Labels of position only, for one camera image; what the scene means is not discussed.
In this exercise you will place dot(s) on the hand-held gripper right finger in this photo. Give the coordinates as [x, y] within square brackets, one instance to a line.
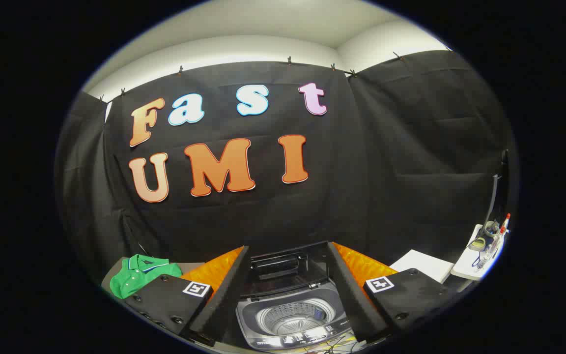
[349, 290]

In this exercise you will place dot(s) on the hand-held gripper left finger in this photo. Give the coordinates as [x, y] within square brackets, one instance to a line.
[229, 290]

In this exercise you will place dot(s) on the grey washing machine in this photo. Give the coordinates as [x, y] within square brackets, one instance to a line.
[251, 319]

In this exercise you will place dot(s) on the green polo shirt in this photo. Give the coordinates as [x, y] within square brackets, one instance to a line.
[135, 282]

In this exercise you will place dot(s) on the grey stand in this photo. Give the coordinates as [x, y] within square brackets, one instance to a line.
[190, 267]

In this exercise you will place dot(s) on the white board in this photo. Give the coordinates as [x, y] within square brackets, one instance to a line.
[423, 265]

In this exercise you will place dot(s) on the red capped bottle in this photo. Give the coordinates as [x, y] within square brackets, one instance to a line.
[506, 222]

